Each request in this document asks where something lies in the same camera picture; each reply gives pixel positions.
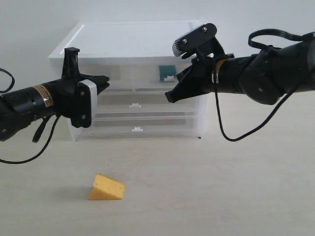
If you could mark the yellow cheese wedge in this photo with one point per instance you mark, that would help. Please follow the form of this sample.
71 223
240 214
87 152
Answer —
105 188

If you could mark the clear bottom drawer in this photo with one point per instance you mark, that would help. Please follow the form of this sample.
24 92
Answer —
140 127

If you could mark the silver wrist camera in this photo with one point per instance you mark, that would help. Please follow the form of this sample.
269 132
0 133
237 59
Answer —
85 104
195 40

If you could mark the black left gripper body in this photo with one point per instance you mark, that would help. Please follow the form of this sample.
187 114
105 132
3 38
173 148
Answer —
64 96

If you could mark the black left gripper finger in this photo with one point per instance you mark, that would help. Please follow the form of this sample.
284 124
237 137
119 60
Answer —
91 85
70 69

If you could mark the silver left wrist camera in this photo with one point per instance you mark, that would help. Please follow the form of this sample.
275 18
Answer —
85 104

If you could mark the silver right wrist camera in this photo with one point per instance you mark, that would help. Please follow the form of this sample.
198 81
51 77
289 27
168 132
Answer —
195 40

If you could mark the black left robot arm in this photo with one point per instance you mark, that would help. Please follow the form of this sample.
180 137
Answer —
18 109

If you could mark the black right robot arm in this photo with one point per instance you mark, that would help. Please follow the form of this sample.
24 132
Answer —
285 63

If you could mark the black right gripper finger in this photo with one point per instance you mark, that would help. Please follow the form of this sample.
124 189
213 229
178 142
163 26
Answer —
180 92
187 76

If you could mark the white plastic drawer cabinet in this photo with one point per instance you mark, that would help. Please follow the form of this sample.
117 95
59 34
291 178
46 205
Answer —
126 44

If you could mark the clear drawer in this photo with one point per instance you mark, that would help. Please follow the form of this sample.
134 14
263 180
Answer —
124 103
120 79
156 78
140 127

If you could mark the white blue-labelled pill bottle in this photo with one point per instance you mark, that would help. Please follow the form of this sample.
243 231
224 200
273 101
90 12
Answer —
167 72

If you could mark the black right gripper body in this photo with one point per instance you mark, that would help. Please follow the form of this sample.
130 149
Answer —
206 72

